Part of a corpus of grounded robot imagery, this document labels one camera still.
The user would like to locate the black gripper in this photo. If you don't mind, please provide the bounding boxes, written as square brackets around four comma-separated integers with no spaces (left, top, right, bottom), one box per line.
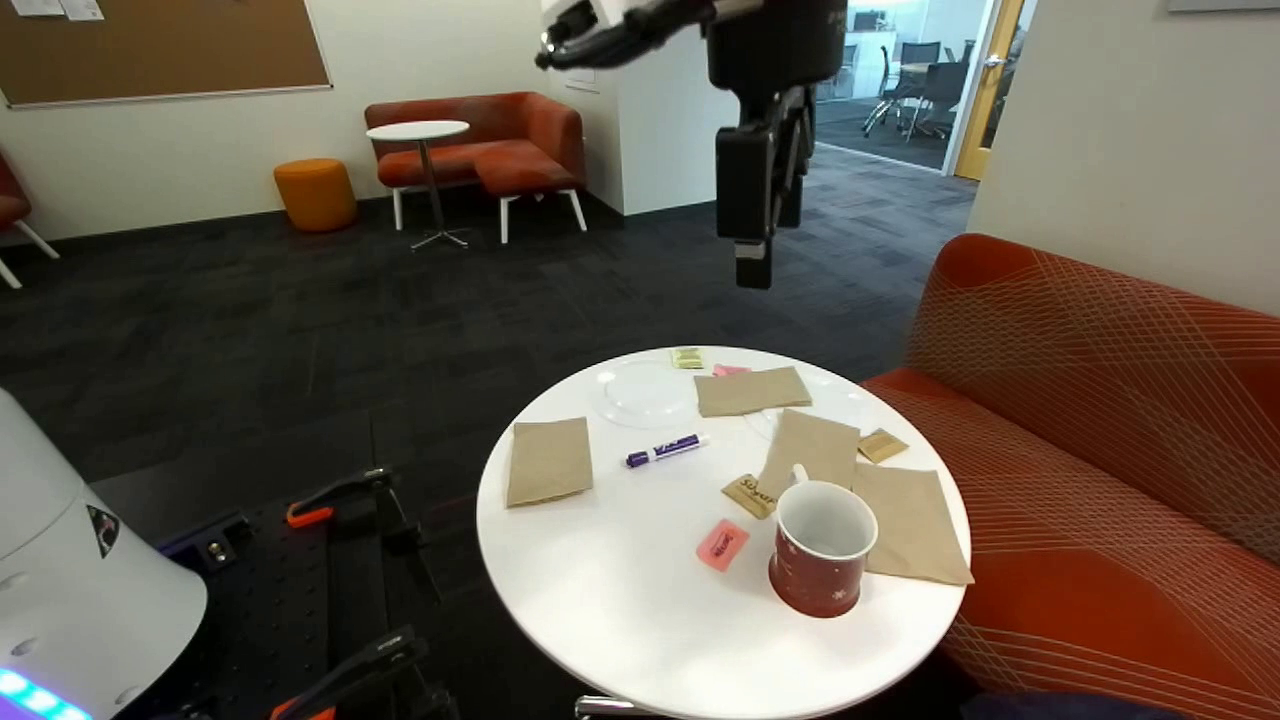
[700,0,852,291]

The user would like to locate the purple Expo marker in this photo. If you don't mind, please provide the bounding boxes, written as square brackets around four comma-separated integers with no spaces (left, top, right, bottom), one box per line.
[619,428,704,471]

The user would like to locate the maroon white ceramic mug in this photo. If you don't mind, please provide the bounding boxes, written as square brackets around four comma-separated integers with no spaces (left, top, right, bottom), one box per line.
[766,461,883,620]

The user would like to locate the black office chair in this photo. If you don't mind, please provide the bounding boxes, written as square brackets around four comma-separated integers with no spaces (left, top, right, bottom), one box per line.
[856,36,983,144]

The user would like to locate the brown paper napkin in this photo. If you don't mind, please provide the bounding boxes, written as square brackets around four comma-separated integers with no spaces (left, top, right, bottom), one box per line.
[503,412,595,513]
[755,410,865,503]
[848,461,977,591]
[692,366,817,419]

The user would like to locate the orange lounge armchair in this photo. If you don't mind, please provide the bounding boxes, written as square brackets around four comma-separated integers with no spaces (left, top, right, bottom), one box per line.
[361,90,592,250]

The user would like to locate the brown sugar packet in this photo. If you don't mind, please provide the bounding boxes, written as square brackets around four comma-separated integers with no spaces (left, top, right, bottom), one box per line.
[722,471,782,526]
[852,424,912,467]

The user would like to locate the small round white table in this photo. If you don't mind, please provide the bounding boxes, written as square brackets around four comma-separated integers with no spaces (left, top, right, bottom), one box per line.
[364,117,478,255]

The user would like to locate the orange fabric corner sofa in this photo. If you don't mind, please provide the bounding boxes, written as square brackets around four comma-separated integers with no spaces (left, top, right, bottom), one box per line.
[860,231,1280,720]

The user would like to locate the orange round ottoman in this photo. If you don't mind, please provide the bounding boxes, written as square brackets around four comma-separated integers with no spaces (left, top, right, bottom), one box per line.
[274,156,361,242]

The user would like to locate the brown cork board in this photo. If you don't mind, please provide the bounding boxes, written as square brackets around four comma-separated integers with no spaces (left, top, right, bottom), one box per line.
[0,0,333,109]

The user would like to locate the black mounting platform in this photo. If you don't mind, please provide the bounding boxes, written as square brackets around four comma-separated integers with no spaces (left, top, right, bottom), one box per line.
[93,412,463,720]

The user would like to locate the white pinned papers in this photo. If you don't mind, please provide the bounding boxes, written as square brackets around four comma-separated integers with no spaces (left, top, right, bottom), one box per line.
[6,0,108,25]

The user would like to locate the red chair metal legs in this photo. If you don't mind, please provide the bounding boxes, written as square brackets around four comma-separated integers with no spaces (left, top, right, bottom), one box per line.
[0,147,66,291]

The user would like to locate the yellow door frame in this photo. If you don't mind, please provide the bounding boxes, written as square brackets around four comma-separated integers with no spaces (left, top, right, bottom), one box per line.
[953,0,1034,187]

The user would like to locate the black clamp orange handle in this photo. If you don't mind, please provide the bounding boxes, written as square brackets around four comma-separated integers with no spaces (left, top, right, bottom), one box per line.
[281,466,405,539]
[266,629,437,720]

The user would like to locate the silver table pedestal base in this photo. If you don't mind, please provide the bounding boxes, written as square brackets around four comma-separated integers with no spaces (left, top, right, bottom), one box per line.
[572,692,672,720]

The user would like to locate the purple black cable connector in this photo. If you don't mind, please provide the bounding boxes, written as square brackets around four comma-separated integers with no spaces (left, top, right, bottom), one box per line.
[156,516,262,576]

